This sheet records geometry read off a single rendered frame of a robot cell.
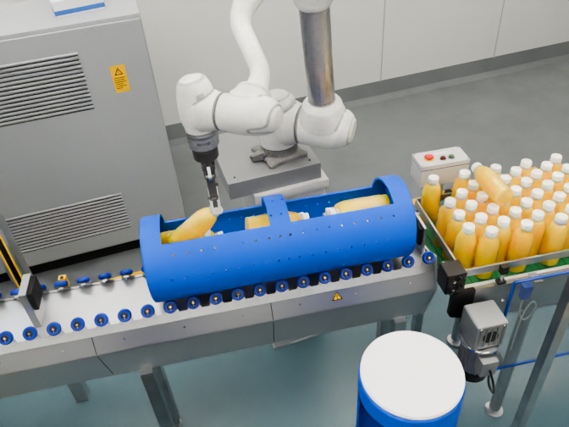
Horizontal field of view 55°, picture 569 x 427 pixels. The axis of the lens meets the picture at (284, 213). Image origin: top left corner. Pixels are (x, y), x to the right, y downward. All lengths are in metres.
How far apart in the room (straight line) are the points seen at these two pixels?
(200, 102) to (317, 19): 0.56
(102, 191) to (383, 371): 2.19
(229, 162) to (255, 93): 0.86
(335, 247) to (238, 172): 0.63
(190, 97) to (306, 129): 0.72
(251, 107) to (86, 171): 1.93
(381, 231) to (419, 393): 0.53
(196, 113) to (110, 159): 1.76
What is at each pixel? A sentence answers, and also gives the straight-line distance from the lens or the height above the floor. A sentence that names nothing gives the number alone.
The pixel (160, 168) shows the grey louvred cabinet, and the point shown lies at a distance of 3.25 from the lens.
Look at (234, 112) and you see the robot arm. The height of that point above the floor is 1.64.
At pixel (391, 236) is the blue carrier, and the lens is 1.79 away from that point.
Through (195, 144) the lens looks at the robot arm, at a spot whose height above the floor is 1.52.
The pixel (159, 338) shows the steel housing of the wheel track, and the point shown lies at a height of 0.86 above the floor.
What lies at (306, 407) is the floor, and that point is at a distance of 2.70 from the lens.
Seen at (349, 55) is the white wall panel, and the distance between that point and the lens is 4.77.
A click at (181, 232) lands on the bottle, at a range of 1.75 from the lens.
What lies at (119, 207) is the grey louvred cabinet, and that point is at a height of 0.38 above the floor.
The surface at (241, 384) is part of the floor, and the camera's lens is 2.80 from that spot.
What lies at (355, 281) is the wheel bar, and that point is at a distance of 1.92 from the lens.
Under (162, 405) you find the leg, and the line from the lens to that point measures 2.31.
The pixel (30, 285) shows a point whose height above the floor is 1.08.
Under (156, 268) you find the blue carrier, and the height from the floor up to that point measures 1.16.
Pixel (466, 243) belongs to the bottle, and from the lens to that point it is 1.92.
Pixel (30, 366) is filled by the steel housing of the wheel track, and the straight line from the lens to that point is 2.03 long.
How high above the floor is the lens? 2.31
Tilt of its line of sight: 39 degrees down
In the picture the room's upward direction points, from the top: 4 degrees counter-clockwise
